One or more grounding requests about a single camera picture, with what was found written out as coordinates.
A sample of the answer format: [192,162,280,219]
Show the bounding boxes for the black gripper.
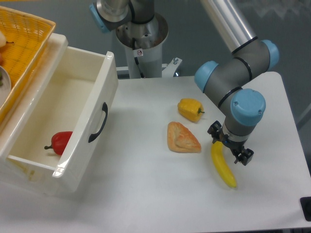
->
[207,121,254,166]

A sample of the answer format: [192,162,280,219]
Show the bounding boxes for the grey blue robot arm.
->
[89,0,279,165]

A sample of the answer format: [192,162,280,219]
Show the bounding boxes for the white drawer cabinet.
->
[0,33,68,195]

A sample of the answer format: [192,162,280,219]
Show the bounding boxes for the yellow banana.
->
[211,142,237,188]

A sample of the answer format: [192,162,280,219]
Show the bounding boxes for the toy croissant pastry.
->
[167,121,201,153]

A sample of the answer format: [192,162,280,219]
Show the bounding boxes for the yellow bell pepper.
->
[177,98,205,122]

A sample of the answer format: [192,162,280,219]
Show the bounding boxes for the black corner device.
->
[300,197,311,222]

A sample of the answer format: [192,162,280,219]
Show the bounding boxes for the red bell pepper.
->
[44,131,73,156]

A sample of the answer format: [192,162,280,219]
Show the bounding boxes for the yellow woven basket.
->
[0,6,56,122]

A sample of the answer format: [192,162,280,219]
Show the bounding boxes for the pale pear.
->
[0,32,14,48]

